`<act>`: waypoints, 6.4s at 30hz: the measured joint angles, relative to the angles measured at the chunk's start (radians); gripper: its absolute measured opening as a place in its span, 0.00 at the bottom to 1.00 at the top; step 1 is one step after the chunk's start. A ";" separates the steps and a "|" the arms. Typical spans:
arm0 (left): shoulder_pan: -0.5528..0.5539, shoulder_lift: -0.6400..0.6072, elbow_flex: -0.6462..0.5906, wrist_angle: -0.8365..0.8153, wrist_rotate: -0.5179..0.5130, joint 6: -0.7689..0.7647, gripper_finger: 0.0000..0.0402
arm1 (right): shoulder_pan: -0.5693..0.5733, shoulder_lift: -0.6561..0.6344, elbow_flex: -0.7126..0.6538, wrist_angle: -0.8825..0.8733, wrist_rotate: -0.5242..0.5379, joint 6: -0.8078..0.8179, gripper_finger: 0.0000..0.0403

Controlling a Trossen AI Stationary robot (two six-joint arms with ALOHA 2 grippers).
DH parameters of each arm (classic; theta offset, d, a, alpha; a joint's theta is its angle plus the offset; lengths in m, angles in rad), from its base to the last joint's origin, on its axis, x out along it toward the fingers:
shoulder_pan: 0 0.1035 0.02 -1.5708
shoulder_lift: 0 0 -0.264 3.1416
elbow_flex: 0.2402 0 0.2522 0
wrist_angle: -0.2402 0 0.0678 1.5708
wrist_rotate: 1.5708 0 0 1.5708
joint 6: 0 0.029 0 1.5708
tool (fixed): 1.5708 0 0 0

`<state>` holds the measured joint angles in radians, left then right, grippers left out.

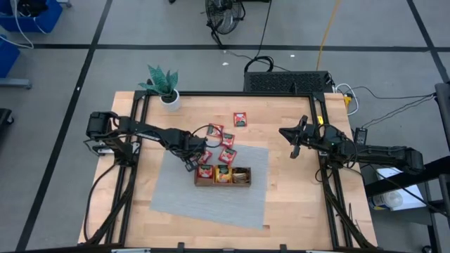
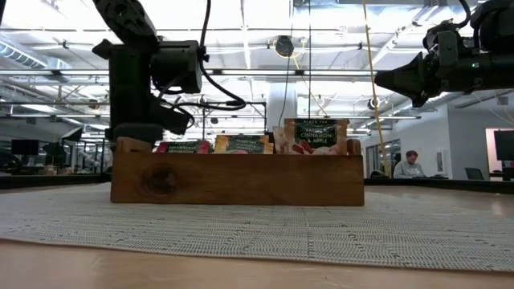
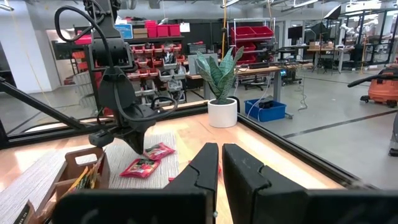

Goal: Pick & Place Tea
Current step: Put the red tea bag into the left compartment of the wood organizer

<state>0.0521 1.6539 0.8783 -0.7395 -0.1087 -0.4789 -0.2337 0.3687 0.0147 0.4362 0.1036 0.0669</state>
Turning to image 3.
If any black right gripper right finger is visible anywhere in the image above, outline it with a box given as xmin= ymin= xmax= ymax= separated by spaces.
xmin=223 ymin=143 xmax=398 ymax=224

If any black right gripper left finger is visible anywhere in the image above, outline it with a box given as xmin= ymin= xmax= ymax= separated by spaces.
xmin=52 ymin=142 xmax=219 ymax=224

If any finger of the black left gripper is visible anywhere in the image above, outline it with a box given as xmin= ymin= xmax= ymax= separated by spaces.
xmin=144 ymin=119 xmax=157 ymax=138
xmin=119 ymin=126 xmax=146 ymax=155

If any orange tea packet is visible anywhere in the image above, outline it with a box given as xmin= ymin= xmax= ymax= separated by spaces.
xmin=67 ymin=151 xmax=108 ymax=195

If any wooden three-compartment tray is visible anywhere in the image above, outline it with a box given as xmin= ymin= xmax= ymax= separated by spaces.
xmin=29 ymin=146 xmax=111 ymax=224

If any beige tea packet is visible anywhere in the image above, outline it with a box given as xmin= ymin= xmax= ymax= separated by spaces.
xmin=12 ymin=200 xmax=40 ymax=224

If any red tea packet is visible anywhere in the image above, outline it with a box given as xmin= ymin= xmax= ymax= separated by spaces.
xmin=143 ymin=142 xmax=177 ymax=161
xmin=119 ymin=157 xmax=162 ymax=179

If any grey woven mat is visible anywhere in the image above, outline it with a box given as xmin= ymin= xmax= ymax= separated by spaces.
xmin=0 ymin=132 xmax=180 ymax=224

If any blue sign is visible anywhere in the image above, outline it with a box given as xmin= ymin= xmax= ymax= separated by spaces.
xmin=114 ymin=24 xmax=134 ymax=40

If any snake plant in white pot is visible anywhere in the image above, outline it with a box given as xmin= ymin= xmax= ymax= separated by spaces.
xmin=195 ymin=46 xmax=245 ymax=129

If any parts shelf with red bins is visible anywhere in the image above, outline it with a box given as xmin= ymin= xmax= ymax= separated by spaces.
xmin=70 ymin=19 xmax=187 ymax=106

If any blue plastic bin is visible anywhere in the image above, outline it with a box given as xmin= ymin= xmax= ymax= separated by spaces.
xmin=244 ymin=98 xmax=287 ymax=123

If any wooden desk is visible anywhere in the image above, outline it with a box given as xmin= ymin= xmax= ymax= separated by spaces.
xmin=186 ymin=63 xmax=312 ymax=103

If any orange shop vacuum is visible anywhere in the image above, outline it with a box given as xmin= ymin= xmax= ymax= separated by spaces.
xmin=347 ymin=67 xmax=398 ymax=109

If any black aluminium table frame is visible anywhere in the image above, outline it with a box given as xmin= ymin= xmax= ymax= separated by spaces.
xmin=0 ymin=76 xmax=379 ymax=190

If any yellow hanging cable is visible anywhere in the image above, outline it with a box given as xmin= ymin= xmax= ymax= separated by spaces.
xmin=221 ymin=0 xmax=228 ymax=60

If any wire rack with red bins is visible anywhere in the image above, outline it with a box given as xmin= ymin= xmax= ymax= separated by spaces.
xmin=228 ymin=17 xmax=277 ymax=66

